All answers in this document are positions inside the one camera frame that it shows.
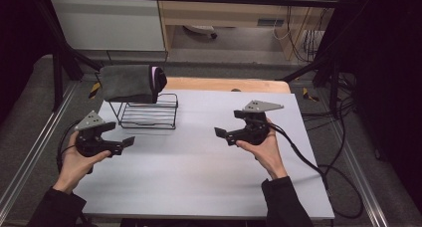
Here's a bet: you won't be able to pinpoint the black floor cables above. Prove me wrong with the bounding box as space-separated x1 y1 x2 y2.
300 71 357 176

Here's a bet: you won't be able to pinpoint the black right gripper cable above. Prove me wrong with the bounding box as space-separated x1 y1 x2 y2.
269 121 365 220

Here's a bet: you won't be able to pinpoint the aluminium rail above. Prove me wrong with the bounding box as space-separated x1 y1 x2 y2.
330 119 390 227
0 82 80 215

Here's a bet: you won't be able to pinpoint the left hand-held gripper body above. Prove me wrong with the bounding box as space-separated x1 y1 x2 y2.
74 110 116 158

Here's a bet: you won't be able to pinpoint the wooden board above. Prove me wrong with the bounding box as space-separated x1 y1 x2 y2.
163 76 293 95

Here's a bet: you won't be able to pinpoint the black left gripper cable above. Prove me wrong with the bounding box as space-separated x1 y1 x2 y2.
55 118 83 174

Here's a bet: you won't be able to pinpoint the hanging desk cables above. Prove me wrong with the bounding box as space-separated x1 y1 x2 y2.
273 3 330 64

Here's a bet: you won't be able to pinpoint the dark grey cloth pink stripe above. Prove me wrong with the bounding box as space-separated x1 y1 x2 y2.
98 64 168 105

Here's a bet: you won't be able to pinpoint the light wooden desk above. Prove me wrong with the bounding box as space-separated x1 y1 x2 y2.
155 0 343 61

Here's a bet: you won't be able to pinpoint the office chair base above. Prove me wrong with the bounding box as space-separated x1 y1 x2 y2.
182 24 219 40

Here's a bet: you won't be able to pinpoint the person's right hand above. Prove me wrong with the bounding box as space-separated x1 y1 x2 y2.
235 118 290 181

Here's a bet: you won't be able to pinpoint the black wire rack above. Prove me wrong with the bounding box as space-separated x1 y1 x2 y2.
105 93 179 130

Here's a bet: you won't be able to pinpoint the yellow black tape strip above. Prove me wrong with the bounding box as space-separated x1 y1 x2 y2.
88 82 102 100
302 87 320 103

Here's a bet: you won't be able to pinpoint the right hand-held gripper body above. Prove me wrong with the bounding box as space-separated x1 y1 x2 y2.
236 100 285 146

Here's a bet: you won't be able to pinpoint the person's left hand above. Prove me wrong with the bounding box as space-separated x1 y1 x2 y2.
52 130 112 195

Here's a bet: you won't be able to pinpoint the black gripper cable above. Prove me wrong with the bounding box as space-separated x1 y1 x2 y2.
55 118 83 174
269 121 365 220

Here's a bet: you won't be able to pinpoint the white cabinet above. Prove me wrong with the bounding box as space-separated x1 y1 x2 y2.
49 0 166 53

